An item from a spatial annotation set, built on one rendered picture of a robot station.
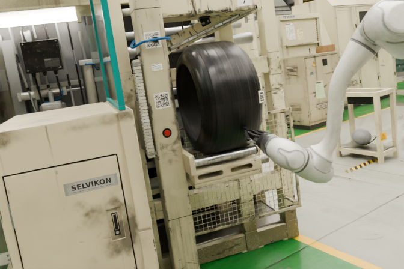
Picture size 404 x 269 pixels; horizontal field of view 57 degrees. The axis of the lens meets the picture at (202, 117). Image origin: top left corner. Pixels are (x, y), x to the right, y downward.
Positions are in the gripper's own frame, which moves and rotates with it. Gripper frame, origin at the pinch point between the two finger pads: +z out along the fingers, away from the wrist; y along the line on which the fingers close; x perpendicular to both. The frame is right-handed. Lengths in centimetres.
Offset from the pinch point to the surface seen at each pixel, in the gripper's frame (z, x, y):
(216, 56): 14.2, -34.5, 6.7
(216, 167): 8.7, 18.2, 13.8
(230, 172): 8.0, 22.1, 7.1
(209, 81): 6.2, -24.5, 13.9
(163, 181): 18.0, 23.1, 38.9
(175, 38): 66, -42, 12
